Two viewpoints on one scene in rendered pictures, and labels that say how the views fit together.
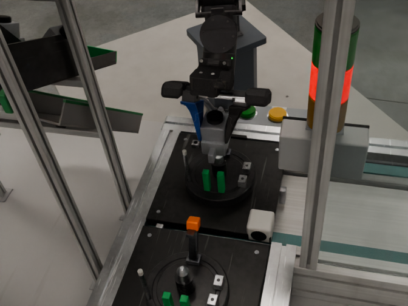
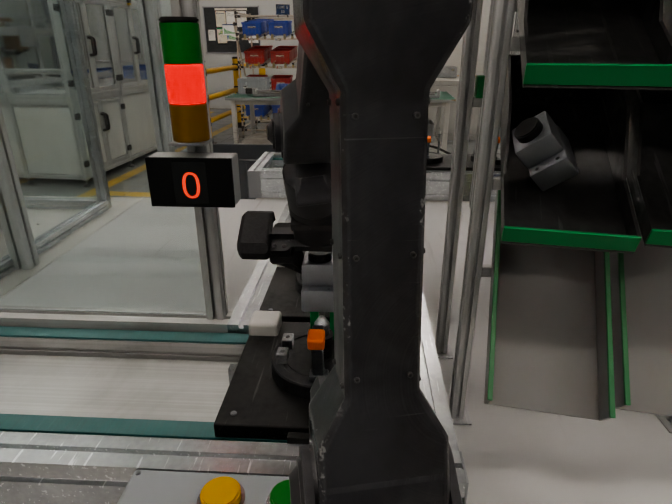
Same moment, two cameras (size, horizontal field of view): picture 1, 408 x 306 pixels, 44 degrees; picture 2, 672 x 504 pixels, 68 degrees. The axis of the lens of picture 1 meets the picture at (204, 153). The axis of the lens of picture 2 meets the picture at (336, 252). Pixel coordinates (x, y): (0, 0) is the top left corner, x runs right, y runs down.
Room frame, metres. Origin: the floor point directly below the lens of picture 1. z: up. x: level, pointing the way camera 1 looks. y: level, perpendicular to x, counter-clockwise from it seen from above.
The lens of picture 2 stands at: (1.23, -0.16, 1.39)
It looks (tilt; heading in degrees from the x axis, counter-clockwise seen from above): 23 degrees down; 165
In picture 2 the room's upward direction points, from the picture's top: straight up
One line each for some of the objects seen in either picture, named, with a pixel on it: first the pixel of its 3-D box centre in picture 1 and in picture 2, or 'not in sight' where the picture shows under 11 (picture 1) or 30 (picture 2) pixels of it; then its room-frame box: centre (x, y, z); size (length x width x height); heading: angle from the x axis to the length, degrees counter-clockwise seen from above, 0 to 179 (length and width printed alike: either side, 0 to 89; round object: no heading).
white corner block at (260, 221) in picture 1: (260, 226); (265, 327); (0.54, -0.09, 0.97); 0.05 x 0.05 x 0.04; 71
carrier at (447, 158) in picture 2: not in sight; (424, 148); (-0.51, 0.67, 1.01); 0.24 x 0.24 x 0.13; 71
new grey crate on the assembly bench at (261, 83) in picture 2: not in sight; (254, 85); (-5.05, 0.57, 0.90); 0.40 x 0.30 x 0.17; 159
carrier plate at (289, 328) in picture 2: (220, 182); (322, 372); (0.66, -0.03, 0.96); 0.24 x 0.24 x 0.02; 71
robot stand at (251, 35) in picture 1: (227, 67); not in sight; (1.05, -0.09, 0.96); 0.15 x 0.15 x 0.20; 22
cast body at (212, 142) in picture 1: (214, 133); (321, 273); (0.65, -0.02, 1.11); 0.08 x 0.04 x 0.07; 162
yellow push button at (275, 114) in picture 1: (277, 115); (221, 498); (0.84, -0.18, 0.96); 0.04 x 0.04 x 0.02
